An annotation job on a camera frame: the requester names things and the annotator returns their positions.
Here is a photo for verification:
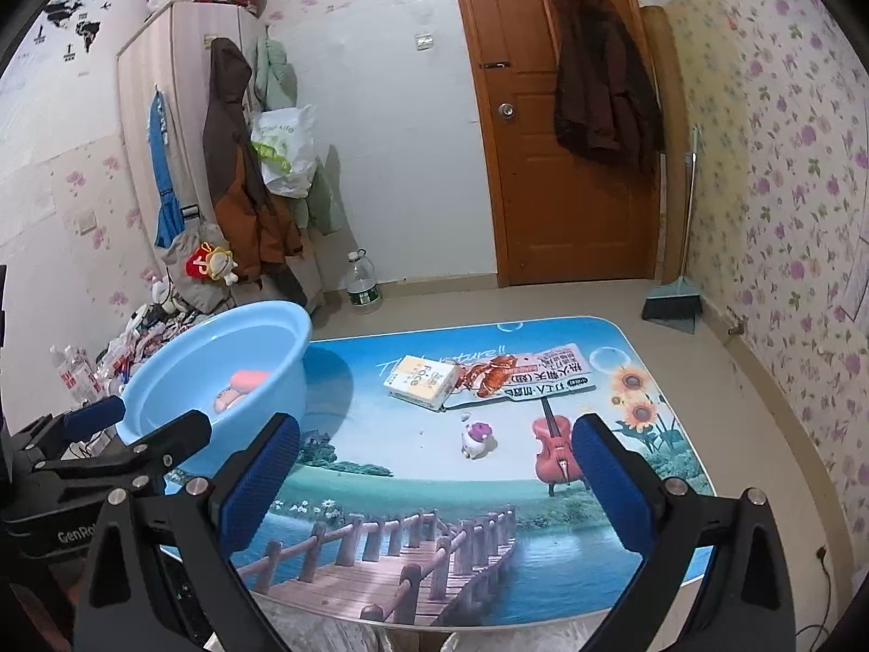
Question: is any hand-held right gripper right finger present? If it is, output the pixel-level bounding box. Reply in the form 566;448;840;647
571;413;798;652

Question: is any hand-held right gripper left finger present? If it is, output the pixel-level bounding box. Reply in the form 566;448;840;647
71;411;301;652

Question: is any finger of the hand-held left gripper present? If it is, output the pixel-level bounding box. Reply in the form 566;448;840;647
30;409;213;490
14;394;129;463

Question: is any light blue plastic basin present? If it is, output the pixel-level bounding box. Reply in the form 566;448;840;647
114;300;313;480

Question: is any white snack packet red print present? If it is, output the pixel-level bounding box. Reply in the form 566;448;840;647
441;343;599;412

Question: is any small mushroom figurine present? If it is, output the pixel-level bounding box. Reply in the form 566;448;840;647
462;419;498;459

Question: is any yellow white tissue pack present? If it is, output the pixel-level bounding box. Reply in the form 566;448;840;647
382;354;457;412

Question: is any small clear plastic bottle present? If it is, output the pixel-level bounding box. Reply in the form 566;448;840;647
71;348;99;415
49;346;75;395

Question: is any floor clutter pile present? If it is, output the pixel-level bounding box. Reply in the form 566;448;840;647
95;278;211;398

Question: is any grey hanging bag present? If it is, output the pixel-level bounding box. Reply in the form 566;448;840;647
159;221;232;310

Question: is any red yellow plush toy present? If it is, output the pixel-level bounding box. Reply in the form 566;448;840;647
185;241;238;286

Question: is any large clear water bottle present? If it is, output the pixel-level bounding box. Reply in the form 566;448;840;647
346;251;383;315

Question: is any blue hanging garment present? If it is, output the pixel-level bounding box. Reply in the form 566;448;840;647
149;88;186;249

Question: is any brown orange hanging jacket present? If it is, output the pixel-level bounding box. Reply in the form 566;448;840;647
202;37;306;283

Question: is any brown wooden door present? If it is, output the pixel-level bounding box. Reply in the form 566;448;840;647
444;0;663;287

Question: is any white green plastic bag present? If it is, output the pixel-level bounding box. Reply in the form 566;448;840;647
250;105;317;199

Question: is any light wooden wardrobe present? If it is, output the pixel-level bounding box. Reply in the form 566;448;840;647
115;0;327;317

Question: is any pale green hanging garment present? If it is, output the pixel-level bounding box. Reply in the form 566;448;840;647
254;37;344;235

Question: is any dark brown hanging coat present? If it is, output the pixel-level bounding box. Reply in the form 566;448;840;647
553;0;666;174

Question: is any grey broom with long handle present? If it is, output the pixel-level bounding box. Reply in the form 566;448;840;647
641;126;703;335

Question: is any black power cable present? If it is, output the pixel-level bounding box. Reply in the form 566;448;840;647
794;543;839;640

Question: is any grey brick wall sticker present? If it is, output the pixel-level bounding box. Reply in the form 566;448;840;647
838;234;869;327

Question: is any black world map wall sticker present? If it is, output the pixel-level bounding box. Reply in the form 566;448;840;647
37;0;111;59

